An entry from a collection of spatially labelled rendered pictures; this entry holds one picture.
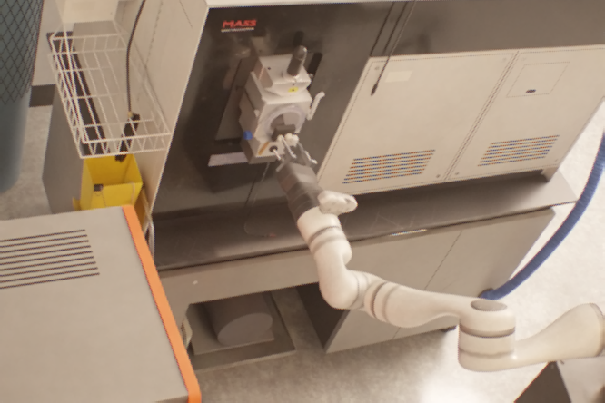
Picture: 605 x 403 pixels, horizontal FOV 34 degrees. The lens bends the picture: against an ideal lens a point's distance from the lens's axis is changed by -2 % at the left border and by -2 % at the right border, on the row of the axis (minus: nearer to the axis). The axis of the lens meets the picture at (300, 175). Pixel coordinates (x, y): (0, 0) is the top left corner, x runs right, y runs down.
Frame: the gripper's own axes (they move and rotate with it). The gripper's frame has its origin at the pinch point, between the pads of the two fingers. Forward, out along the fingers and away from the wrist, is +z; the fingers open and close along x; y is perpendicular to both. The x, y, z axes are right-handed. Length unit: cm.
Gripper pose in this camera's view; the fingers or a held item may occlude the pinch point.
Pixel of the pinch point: (289, 139)
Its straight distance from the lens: 203.9
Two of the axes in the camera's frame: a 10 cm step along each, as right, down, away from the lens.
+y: -6.3, 6.3, 4.6
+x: 6.9, 1.7, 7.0
